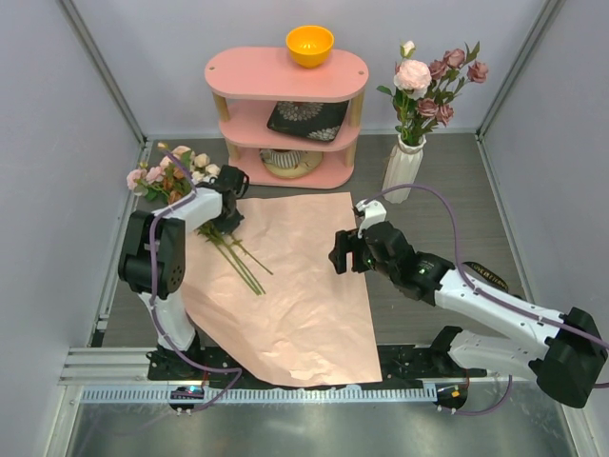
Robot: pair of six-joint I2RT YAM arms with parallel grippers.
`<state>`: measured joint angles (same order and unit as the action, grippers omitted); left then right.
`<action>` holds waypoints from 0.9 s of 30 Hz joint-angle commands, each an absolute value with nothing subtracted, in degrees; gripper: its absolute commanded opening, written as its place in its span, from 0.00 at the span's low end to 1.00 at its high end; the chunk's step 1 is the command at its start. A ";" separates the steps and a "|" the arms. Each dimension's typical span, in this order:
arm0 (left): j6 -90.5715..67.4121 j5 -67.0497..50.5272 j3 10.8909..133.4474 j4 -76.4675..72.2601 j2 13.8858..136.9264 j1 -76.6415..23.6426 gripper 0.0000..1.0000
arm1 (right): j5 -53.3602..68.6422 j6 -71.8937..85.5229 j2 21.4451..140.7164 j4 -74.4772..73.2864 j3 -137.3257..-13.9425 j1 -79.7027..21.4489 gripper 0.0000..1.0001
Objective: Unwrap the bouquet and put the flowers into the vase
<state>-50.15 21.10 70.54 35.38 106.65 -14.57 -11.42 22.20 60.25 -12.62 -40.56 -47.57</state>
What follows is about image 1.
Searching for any peach and orange flower bunch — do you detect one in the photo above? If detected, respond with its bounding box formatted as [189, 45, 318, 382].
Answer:
[159, 141, 275, 297]

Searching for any pink wrapping paper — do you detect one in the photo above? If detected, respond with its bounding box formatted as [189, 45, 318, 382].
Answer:
[181, 192, 382, 387]

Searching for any black ribbon with gold text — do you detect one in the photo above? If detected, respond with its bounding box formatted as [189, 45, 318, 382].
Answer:
[463, 261, 509, 293]

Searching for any pale pink flower stem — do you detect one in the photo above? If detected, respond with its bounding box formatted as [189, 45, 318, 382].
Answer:
[377, 40, 432, 147]

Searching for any mauve pink flower bunch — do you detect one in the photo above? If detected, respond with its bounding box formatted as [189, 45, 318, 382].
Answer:
[414, 43, 489, 139]

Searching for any light pink rose spray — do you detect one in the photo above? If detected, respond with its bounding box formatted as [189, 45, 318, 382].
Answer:
[127, 166, 169, 201]

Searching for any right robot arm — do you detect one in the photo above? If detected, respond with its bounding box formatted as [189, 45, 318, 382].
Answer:
[328, 222, 608, 408]

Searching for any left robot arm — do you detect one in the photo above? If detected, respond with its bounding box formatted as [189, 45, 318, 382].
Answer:
[118, 166, 249, 380]

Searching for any white ribbed ceramic vase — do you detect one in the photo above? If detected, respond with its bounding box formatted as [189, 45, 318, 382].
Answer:
[383, 136, 426, 190]

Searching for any pink three-tier shelf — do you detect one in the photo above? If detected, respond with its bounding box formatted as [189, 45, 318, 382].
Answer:
[205, 47, 368, 189]

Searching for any black floral square plate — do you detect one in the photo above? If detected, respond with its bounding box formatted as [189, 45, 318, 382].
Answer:
[266, 101, 349, 143]

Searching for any orange plastic bowl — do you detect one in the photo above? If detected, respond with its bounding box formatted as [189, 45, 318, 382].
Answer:
[285, 25, 334, 69]

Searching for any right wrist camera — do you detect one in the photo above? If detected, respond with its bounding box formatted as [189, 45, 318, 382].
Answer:
[353, 200, 386, 238]

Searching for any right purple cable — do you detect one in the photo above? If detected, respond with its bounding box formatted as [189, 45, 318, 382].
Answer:
[363, 183, 609, 417]

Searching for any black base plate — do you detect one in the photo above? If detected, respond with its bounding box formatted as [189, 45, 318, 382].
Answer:
[146, 345, 486, 389]

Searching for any aluminium rail frame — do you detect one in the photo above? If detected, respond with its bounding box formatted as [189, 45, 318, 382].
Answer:
[59, 342, 582, 404]

